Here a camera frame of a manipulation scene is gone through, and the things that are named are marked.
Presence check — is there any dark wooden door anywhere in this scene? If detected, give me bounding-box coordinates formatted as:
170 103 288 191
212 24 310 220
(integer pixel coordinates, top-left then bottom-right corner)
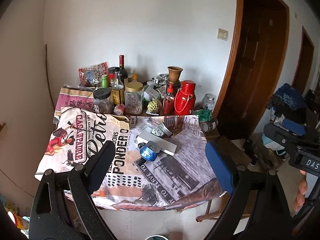
217 0 289 140

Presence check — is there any green custard apple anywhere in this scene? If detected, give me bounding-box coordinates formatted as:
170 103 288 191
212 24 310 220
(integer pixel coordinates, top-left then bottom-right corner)
147 99 162 114

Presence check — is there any silver metal tin lid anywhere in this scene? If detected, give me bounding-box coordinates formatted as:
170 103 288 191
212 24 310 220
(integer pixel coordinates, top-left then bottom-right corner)
151 122 172 138

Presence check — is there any pink paper bag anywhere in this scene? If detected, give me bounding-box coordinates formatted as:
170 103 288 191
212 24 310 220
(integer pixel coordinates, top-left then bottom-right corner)
54 87 94 116

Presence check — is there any red sauce squeeze bottle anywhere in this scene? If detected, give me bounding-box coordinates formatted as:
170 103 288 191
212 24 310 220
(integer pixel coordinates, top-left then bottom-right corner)
163 83 175 115

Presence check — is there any gold lid glass jar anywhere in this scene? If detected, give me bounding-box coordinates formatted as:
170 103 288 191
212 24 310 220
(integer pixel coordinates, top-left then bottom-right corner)
124 81 144 115

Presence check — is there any brown cardboard box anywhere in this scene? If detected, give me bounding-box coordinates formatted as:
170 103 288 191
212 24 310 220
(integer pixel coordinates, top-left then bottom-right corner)
111 115 130 130

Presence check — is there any right hand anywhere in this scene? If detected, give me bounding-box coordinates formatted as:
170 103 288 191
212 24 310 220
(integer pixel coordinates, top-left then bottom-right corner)
293 170 308 212

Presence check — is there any blue crushed can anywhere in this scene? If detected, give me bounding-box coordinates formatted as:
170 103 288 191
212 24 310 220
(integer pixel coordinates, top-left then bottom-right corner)
139 141 161 161

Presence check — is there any clear jar on stool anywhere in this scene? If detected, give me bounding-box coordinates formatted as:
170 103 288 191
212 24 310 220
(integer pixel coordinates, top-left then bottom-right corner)
202 93 215 112

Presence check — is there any white rectangular box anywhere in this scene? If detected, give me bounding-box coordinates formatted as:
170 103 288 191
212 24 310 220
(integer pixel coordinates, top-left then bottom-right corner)
137 130 177 156

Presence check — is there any brown clay vase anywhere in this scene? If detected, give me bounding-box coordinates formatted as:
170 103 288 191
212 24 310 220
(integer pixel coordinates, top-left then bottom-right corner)
168 66 183 82

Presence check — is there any small red can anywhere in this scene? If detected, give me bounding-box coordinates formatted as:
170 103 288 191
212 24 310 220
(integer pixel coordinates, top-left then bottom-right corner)
114 104 125 116

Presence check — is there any red snack bag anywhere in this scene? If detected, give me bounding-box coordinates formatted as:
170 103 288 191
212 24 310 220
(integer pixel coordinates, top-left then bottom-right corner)
78 62 108 87

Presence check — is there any blue plastic bags pile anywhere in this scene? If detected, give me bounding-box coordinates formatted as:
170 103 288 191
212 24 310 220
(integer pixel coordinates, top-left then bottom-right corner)
266 83 312 148

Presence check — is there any green cap bottle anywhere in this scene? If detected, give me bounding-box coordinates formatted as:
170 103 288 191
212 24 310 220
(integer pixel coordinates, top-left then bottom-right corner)
101 74 108 88

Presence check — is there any green plastic bag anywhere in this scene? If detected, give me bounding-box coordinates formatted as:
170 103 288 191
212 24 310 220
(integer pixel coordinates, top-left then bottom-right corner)
193 109 212 122

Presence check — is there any red thermos flask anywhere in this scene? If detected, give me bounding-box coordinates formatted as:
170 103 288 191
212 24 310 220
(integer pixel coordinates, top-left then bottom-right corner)
174 80 196 115

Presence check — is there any wall light switch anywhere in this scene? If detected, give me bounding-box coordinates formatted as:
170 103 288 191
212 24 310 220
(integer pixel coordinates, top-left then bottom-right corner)
217 28 228 41

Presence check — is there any black lid glass jar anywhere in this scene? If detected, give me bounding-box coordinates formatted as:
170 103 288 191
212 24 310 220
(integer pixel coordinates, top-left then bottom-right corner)
93 87 113 114

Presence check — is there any printed newspaper tablecloth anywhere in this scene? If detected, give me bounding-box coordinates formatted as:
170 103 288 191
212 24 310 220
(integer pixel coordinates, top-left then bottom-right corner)
35 107 221 211

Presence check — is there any clear liquor bottle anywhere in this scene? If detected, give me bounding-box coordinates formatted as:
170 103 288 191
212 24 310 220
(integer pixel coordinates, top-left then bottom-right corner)
112 67 125 106

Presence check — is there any lying glass jar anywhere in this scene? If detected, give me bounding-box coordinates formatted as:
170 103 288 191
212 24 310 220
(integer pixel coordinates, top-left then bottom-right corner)
199 118 217 133

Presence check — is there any red wine bottle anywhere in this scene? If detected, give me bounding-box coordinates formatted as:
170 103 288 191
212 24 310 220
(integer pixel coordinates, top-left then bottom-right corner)
119 55 128 86

